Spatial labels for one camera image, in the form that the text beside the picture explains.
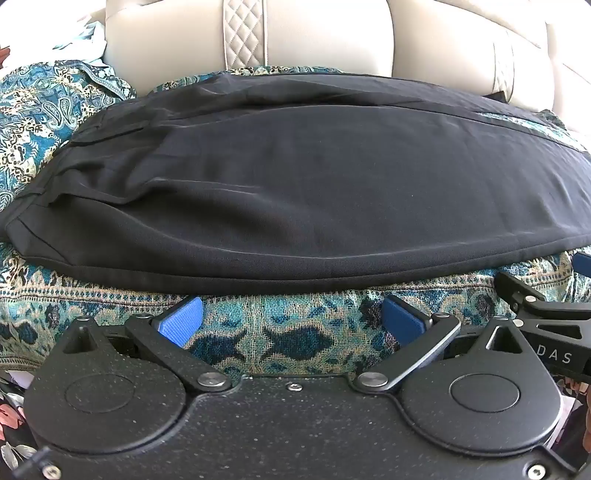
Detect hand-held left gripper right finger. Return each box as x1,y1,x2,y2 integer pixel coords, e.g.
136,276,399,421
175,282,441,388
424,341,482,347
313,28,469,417
353,294,528,395

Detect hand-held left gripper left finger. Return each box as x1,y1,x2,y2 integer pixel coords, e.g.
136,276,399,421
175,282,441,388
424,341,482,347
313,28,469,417
60,296,232,398

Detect black pants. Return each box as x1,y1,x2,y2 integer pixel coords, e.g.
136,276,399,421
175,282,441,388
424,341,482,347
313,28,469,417
0,71,591,296

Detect teal paisley blanket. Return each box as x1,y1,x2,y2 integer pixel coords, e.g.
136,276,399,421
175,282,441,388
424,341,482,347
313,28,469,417
0,62,591,379

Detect dark floral clothing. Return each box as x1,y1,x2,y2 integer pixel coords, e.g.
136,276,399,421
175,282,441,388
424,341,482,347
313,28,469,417
0,369,47,472

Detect beige leather sofa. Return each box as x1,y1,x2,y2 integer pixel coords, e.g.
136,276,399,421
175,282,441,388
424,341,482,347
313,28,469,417
88,0,591,148

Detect light blue cloth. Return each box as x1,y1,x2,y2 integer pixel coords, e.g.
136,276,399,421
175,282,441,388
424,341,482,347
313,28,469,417
41,11,109,65

